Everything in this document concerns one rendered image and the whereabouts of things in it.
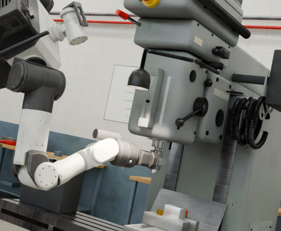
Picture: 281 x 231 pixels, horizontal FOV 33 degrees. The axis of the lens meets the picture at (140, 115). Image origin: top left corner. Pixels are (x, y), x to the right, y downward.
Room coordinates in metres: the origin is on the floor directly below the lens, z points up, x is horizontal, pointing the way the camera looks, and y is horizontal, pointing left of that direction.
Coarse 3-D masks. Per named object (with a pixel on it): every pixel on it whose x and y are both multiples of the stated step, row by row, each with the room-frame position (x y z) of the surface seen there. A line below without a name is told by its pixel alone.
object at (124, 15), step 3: (117, 12) 1.59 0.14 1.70; (120, 12) 1.59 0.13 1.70; (123, 12) 1.60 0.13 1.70; (120, 15) 1.60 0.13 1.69; (123, 15) 1.61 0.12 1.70; (126, 15) 1.62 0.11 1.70; (123, 18) 1.62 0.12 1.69; (126, 18) 1.63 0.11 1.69; (129, 18) 1.64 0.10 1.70; (132, 21) 1.66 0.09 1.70; (135, 21) 1.68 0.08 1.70; (138, 24) 1.69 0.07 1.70
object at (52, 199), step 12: (72, 180) 1.96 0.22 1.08; (24, 192) 2.03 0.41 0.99; (36, 192) 1.99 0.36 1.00; (48, 192) 1.96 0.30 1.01; (60, 192) 1.93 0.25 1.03; (72, 192) 1.98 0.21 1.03; (36, 204) 1.99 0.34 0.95; (48, 204) 1.96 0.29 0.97; (60, 204) 1.93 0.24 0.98; (72, 204) 1.99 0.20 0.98
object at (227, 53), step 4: (216, 48) 1.73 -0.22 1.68; (220, 48) 1.72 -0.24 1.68; (224, 48) 1.73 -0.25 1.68; (212, 52) 1.69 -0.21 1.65; (216, 52) 1.68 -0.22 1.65; (220, 52) 1.72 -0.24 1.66; (224, 52) 1.73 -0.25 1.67; (228, 52) 1.76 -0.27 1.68; (220, 56) 1.76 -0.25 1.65; (224, 56) 1.75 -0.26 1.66; (228, 56) 1.77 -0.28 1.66
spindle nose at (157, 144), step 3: (153, 141) 1.74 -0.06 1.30; (156, 141) 1.74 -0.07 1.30; (159, 141) 1.73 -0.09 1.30; (153, 144) 1.74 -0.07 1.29; (156, 144) 1.73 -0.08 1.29; (159, 144) 1.73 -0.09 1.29; (162, 144) 1.74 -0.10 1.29; (156, 147) 1.74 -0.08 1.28; (159, 147) 1.73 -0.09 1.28; (162, 147) 1.74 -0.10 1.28
